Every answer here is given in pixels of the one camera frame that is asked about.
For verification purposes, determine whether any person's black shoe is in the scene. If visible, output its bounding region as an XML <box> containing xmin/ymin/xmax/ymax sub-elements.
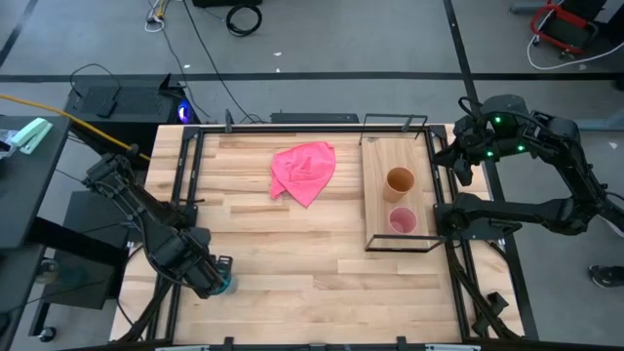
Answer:
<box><xmin>588</xmin><ymin>264</ymin><xmax>624</xmax><ymax>290</ymax></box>

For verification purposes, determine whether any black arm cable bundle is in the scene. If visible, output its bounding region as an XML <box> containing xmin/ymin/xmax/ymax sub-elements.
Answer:
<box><xmin>115</xmin><ymin>277</ymin><xmax>173</xmax><ymax>342</ymax></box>
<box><xmin>446</xmin><ymin>241</ymin><xmax>519</xmax><ymax>340</ymax></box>

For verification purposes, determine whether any wooden shelf with black frame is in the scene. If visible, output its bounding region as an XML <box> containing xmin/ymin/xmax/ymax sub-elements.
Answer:
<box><xmin>359</xmin><ymin>112</ymin><xmax>448</xmax><ymax>254</ymax></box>

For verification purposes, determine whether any black desk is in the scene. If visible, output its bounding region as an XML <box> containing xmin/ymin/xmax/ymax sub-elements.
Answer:
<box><xmin>0</xmin><ymin>115</ymin><xmax>72</xmax><ymax>250</ymax></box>

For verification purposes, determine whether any coiled black cable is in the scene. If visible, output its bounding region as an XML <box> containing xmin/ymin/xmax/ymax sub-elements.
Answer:
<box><xmin>225</xmin><ymin>3</ymin><xmax>263</xmax><ymax>38</ymax></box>

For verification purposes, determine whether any long black floor cable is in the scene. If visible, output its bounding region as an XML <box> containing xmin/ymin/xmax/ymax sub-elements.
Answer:
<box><xmin>180</xmin><ymin>0</ymin><xmax>257</xmax><ymax>124</ymax></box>

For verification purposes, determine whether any white floor cable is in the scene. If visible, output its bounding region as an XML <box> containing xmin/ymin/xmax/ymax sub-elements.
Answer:
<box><xmin>526</xmin><ymin>33</ymin><xmax>624</xmax><ymax>71</ymax></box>

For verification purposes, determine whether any flat black box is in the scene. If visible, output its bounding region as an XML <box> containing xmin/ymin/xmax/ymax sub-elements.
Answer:
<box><xmin>270</xmin><ymin>112</ymin><xmax>361</xmax><ymax>125</ymax></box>

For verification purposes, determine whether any black aluminium table frame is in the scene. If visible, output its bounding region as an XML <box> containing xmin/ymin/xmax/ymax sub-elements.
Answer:
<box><xmin>145</xmin><ymin>124</ymin><xmax>526</xmax><ymax>342</ymax></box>

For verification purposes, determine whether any teal faceted cup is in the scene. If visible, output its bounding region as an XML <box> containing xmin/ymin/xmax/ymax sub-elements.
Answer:
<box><xmin>213</xmin><ymin>271</ymin><xmax>239</xmax><ymax>296</ymax></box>

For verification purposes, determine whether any orange plastic cup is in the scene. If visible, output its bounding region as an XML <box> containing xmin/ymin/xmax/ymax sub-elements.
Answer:
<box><xmin>382</xmin><ymin>166</ymin><xmax>416</xmax><ymax>205</ymax></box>

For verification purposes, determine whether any black equipment stand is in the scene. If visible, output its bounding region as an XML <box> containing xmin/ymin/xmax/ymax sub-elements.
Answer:
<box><xmin>26</xmin><ymin>189</ymin><xmax>136</xmax><ymax>342</ymax></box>

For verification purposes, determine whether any yellow cable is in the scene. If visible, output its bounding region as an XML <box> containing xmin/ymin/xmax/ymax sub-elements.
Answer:
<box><xmin>0</xmin><ymin>93</ymin><xmax>151</xmax><ymax>162</ymax></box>

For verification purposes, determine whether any pink plastic cup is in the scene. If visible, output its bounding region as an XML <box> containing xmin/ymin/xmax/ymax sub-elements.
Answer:
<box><xmin>388</xmin><ymin>206</ymin><xmax>419</xmax><ymax>236</ymax></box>

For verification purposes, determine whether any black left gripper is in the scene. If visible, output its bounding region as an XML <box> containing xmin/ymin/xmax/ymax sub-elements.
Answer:
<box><xmin>180</xmin><ymin>238</ymin><xmax>234</xmax><ymax>299</ymax></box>

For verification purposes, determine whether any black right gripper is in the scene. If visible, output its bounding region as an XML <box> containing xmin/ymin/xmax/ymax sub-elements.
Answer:
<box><xmin>432</xmin><ymin>116</ymin><xmax>488</xmax><ymax>187</ymax></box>

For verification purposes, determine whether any white cable bundle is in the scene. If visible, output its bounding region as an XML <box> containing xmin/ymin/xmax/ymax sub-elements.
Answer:
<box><xmin>143</xmin><ymin>0</ymin><xmax>172</xmax><ymax>34</ymax></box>

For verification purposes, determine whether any red framed cart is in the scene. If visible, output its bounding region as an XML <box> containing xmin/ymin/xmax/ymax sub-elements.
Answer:
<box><xmin>529</xmin><ymin>0</ymin><xmax>601</xmax><ymax>56</ymax></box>

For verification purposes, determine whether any pink cloth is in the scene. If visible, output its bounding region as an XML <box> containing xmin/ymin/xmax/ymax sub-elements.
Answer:
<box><xmin>269</xmin><ymin>140</ymin><xmax>337</xmax><ymax>210</ymax></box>

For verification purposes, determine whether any mint green stapler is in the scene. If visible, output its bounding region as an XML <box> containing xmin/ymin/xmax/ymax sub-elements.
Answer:
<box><xmin>10</xmin><ymin>117</ymin><xmax>54</xmax><ymax>156</ymax></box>

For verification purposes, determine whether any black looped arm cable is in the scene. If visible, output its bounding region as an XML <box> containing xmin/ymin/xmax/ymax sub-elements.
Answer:
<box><xmin>456</xmin><ymin>96</ymin><xmax>487</xmax><ymax>123</ymax></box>

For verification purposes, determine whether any black computer tower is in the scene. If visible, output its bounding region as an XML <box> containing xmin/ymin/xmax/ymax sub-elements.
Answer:
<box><xmin>64</xmin><ymin>73</ymin><xmax>196</xmax><ymax>142</ymax></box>

